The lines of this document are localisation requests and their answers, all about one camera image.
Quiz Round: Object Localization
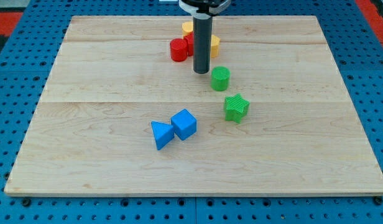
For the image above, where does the yellow block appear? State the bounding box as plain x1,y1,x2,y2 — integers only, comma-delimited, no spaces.
211,35,221,58
182,21,193,36

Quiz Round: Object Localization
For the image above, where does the blue triangle block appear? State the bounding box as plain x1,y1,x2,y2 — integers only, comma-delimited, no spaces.
151,121,175,151

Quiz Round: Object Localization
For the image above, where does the green cylinder block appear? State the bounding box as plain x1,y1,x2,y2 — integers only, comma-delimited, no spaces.
211,66,231,91

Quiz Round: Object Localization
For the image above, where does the red cylinder block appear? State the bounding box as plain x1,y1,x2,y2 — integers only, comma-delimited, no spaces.
170,39,188,62

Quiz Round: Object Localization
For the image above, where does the yellow block rear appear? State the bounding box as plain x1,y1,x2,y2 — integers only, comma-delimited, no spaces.
182,21,193,36

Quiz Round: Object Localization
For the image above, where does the red star block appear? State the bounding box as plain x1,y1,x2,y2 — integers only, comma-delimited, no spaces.
183,32,194,57

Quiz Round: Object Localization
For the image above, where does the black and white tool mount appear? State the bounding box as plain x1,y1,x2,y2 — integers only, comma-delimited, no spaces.
178,0,231,17

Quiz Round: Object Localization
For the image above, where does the blue cube block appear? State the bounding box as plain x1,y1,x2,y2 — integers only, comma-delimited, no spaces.
170,109,197,141

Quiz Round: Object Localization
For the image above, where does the green star block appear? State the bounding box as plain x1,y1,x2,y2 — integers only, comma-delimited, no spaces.
224,93,250,124

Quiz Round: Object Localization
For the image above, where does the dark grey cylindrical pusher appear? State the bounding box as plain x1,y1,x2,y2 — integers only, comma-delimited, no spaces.
193,16,213,74

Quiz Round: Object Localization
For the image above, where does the yellow block right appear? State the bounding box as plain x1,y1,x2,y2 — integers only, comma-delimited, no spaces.
211,35,221,58

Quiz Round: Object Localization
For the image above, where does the wooden board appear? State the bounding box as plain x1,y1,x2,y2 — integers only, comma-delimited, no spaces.
4,16,383,197

